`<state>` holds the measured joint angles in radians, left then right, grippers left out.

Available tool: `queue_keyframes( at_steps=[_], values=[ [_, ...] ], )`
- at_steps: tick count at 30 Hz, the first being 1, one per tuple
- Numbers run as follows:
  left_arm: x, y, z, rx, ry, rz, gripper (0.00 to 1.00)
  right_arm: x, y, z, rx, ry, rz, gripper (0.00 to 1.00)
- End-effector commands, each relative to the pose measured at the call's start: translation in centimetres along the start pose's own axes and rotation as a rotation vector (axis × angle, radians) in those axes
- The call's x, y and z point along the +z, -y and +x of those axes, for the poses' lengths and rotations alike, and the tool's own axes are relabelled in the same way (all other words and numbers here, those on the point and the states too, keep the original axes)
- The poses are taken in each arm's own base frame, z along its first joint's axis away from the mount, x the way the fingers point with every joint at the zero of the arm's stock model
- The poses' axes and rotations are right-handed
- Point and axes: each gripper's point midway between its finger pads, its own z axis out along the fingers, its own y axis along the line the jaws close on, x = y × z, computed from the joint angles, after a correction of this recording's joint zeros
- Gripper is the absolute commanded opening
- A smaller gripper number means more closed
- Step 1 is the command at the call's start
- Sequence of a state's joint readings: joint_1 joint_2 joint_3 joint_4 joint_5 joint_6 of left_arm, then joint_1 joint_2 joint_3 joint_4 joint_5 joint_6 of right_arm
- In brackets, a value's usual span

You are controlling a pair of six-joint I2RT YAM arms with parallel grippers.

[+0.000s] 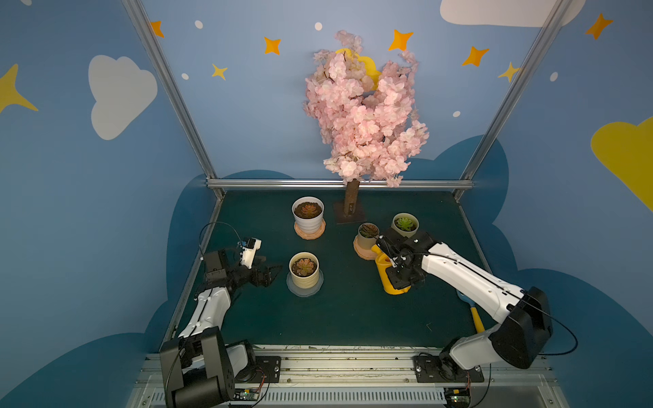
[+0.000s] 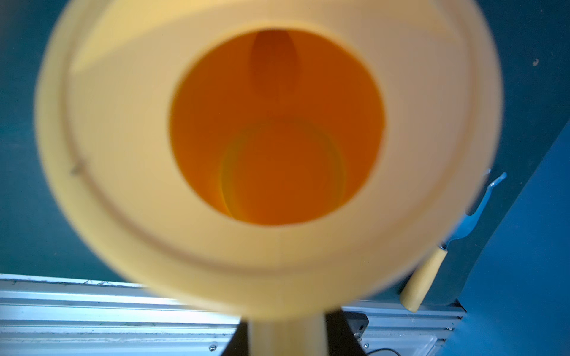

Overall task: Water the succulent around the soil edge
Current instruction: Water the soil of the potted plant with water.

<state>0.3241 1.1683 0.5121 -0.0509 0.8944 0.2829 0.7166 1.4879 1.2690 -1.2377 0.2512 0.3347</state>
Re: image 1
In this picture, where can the aluminium frame post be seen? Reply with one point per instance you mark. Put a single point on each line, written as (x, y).
(139, 18)
(541, 45)

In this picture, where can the pink blossom tree crown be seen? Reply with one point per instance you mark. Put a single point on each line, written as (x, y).
(368, 117)

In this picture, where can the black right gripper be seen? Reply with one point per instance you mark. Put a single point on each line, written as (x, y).
(396, 263)

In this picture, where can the aluminium front rail base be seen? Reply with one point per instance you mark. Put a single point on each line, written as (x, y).
(383, 376)

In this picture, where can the brown tree trunk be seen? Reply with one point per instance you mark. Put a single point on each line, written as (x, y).
(351, 196)

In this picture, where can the left side floor rail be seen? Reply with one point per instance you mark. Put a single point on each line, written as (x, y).
(203, 240)

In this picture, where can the cream ribbed pot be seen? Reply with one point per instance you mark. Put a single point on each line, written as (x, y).
(305, 282)

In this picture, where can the blue yellow garden fork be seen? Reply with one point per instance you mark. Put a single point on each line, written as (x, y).
(478, 324)

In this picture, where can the floor rail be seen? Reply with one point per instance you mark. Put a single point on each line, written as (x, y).
(203, 240)
(496, 252)

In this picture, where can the right side floor rail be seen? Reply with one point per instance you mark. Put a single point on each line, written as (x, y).
(496, 252)

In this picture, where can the clear faceted saucer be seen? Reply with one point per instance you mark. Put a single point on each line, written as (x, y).
(303, 292)

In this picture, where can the red orange succulent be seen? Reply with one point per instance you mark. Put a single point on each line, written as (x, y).
(308, 210)

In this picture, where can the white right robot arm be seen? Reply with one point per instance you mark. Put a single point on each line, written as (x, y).
(523, 320)

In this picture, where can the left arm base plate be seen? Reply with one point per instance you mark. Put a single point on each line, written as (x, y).
(268, 367)

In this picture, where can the pale green ribbed pot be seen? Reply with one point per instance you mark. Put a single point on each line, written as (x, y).
(404, 233)

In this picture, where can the aluminium frame post right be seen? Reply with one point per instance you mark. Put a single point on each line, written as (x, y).
(541, 45)

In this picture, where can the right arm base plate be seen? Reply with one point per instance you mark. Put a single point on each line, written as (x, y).
(431, 369)

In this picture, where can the small beige pot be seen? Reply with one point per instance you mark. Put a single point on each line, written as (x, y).
(365, 243)

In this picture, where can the left circuit board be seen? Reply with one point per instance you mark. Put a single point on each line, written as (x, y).
(247, 395)

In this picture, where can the right circuit board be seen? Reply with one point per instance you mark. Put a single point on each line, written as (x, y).
(457, 398)

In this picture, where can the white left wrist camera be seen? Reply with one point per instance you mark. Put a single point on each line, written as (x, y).
(248, 250)

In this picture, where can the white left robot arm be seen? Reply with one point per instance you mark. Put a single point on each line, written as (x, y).
(199, 369)

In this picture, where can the aluminium back rail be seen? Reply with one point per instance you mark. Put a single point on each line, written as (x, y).
(253, 183)

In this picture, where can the large white pot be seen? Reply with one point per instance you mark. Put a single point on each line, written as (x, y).
(308, 226)

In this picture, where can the green red succulent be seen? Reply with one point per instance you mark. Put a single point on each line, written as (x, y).
(369, 231)

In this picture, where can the circuit board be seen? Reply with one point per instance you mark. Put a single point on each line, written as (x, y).
(457, 398)
(247, 395)

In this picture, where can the bright green succulent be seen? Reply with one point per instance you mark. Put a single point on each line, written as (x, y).
(405, 224)

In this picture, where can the yellow watering can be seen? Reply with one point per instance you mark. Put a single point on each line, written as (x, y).
(383, 262)

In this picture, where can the metal tree base plate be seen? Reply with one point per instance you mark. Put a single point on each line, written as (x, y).
(358, 218)

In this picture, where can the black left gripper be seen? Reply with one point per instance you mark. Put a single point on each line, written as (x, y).
(252, 274)

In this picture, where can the aluminium frame post left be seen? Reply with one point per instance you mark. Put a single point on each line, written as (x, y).
(139, 18)

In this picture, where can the pink green rosette succulent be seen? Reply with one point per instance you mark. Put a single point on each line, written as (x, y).
(304, 267)

